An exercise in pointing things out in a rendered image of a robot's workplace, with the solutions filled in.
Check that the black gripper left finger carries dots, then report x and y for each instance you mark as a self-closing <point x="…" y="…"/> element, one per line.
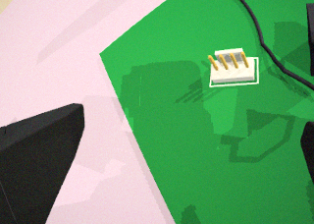
<point x="36" y="155"/>

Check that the green circuit board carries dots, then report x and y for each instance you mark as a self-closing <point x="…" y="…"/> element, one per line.
<point x="219" y="124"/>

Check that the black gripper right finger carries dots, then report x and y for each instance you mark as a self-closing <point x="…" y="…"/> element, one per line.
<point x="307" y="143"/>

